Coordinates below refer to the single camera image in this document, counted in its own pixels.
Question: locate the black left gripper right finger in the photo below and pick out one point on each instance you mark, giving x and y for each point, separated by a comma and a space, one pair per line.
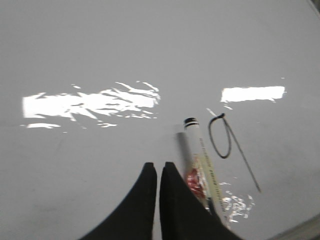
182, 216

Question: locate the white black whiteboard marker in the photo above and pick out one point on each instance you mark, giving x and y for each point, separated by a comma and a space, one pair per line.
195, 155

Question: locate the red magnet under tape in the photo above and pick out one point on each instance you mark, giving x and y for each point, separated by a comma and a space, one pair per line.
194, 184

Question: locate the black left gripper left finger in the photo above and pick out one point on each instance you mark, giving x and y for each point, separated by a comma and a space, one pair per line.
133, 219

